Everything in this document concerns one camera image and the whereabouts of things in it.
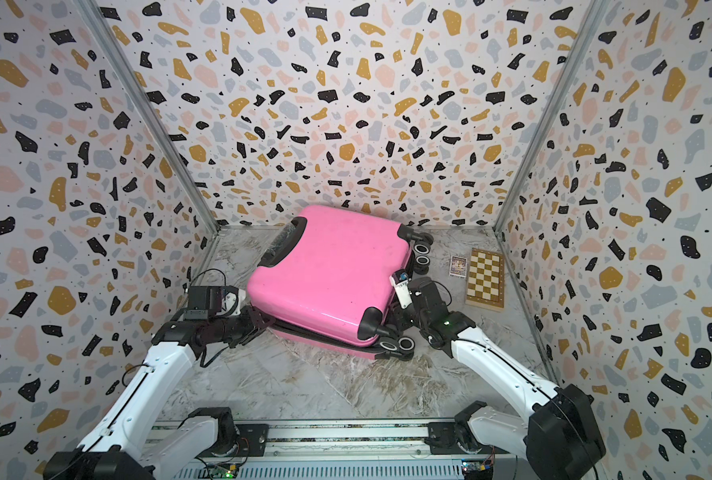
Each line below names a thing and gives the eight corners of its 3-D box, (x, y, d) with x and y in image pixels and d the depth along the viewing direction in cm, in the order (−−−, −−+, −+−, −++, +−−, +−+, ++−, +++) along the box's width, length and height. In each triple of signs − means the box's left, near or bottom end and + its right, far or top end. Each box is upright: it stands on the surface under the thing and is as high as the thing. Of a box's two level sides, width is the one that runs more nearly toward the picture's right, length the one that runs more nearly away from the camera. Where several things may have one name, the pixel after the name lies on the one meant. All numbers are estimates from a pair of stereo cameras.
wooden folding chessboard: (464, 302, 103) (466, 297, 100) (470, 252, 117) (473, 246, 115) (501, 312, 100) (504, 306, 98) (502, 259, 115) (506, 253, 112)
